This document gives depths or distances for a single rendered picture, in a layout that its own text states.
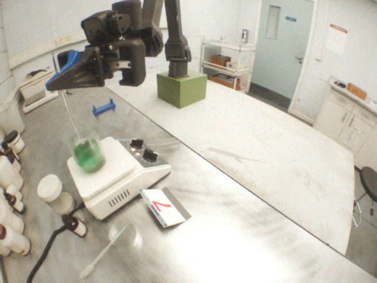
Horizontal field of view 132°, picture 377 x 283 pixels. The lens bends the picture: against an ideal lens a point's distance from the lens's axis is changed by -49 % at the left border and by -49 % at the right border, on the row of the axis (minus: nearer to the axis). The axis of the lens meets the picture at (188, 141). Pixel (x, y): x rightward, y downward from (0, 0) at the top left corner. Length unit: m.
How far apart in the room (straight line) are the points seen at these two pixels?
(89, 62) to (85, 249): 0.32
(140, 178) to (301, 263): 0.37
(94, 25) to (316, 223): 0.57
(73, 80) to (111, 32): 0.09
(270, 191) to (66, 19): 1.81
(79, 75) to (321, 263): 0.54
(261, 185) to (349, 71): 2.74
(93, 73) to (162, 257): 0.31
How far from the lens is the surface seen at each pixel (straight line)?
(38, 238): 0.44
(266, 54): 3.15
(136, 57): 0.21
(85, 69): 0.25
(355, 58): 3.01
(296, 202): 0.43
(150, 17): 0.41
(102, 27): 0.26
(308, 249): 0.40
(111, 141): 0.37
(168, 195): 0.35
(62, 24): 1.73
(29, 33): 1.74
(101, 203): 0.31
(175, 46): 0.57
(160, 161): 0.36
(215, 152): 0.45
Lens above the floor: 1.21
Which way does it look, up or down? 40 degrees down
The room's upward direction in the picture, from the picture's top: 2 degrees clockwise
